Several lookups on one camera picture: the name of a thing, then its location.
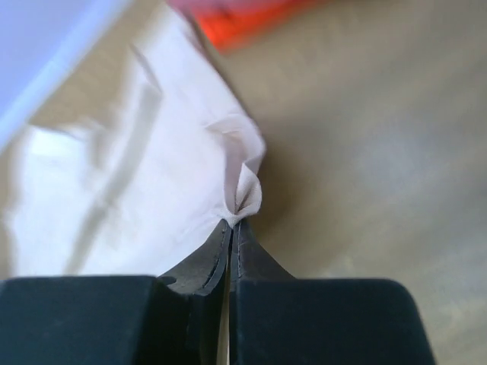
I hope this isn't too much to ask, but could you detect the folded orange t shirt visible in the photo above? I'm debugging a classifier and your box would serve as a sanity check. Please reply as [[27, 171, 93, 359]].
[[192, 1, 318, 52]]

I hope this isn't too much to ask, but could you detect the folded pink t shirt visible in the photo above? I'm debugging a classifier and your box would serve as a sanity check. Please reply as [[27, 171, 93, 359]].
[[167, 0, 231, 14]]

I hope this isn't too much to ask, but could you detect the beige t shirt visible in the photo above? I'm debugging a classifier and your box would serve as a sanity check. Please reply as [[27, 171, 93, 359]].
[[1, 1, 266, 278]]

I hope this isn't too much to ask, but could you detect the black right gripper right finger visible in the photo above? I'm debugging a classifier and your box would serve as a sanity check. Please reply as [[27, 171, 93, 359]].
[[230, 221, 435, 364]]

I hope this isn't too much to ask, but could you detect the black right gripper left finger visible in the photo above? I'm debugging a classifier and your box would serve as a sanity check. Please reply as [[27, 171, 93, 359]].
[[1, 221, 232, 364]]

